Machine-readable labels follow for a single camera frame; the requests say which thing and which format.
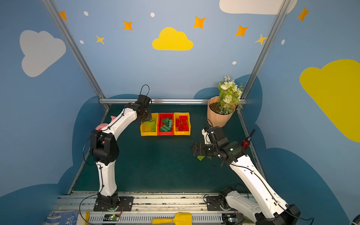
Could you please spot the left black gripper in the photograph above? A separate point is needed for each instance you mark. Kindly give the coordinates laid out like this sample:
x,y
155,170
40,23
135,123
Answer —
x,y
147,117

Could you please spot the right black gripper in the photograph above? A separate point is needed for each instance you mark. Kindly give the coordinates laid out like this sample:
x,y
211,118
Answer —
x,y
200,149

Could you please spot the lime long lego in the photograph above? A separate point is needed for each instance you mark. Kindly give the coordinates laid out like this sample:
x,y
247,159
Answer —
x,y
151,124

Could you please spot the small lime lego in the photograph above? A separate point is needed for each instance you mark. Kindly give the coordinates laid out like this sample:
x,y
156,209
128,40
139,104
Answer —
x,y
200,157

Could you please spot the dark green lego top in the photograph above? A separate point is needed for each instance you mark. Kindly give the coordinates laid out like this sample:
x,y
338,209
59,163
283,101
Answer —
x,y
165,121

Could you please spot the red lego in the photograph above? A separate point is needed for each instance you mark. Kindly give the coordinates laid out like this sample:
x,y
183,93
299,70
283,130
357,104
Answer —
x,y
183,128

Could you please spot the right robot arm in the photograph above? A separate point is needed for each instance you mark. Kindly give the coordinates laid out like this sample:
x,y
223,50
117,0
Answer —
x,y
268,208

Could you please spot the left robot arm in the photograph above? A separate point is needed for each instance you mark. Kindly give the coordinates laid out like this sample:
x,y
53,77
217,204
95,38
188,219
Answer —
x,y
105,149

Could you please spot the red middle bin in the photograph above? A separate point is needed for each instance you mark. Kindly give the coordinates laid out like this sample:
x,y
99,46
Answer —
x,y
163,115

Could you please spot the left yellow bin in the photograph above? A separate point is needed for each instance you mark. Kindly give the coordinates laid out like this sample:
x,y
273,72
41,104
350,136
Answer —
x,y
145,131

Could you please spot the yellow bin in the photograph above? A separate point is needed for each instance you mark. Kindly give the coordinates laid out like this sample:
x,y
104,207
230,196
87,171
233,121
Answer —
x,y
145,131
179,133

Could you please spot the beige ribbed flower pot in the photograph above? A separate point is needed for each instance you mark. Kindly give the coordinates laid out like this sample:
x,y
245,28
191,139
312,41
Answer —
x,y
218,120

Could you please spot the right yellow bin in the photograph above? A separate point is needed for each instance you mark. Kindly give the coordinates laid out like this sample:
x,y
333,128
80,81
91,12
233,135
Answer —
x,y
179,133

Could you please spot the pink watering can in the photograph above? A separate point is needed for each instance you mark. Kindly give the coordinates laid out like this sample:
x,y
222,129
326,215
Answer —
x,y
104,125

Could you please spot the white artificial flower plant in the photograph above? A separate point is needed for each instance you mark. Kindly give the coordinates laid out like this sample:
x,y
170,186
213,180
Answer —
x,y
229,96

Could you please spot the right circuit board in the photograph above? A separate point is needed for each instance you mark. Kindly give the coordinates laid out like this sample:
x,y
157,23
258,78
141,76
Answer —
x,y
229,219

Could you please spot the circuit board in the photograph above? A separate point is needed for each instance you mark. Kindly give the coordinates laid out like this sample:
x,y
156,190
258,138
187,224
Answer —
x,y
229,219
111,218

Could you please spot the yellow toy shovel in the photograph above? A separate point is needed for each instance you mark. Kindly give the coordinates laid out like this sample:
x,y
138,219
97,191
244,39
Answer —
x,y
181,218

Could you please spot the left circuit board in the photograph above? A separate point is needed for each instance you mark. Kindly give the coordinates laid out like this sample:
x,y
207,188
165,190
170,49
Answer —
x,y
111,218

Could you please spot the blue white woven cloth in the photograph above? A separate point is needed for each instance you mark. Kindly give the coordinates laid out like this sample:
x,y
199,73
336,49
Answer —
x,y
62,218

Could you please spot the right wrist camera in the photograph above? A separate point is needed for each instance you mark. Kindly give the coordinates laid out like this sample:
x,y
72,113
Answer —
x,y
206,136

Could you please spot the aluminium back rail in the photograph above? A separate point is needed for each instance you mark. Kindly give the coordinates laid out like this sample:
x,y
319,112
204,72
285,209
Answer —
x,y
177,101

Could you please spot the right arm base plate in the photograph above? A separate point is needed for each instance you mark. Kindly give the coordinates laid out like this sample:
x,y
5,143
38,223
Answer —
x,y
215,203

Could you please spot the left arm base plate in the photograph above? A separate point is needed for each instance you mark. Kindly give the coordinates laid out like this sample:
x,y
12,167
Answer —
x,y
113,203

